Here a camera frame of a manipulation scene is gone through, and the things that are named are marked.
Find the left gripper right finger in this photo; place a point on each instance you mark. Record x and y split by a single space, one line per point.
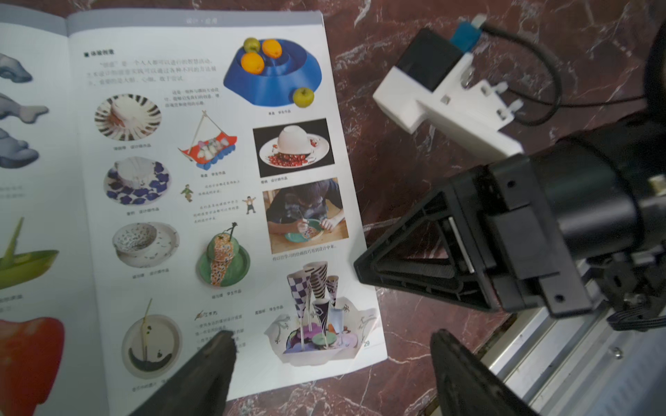
465 386

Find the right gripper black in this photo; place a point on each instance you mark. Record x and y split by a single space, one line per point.
499 234

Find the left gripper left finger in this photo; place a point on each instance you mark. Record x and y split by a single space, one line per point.
192 379

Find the yellow art textbook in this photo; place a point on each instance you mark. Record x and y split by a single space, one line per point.
168 176

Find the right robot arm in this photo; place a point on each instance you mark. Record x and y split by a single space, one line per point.
606 188

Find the aluminium front rail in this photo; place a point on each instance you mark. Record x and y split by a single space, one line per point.
581 365

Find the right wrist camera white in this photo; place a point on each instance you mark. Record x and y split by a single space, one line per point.
432 82

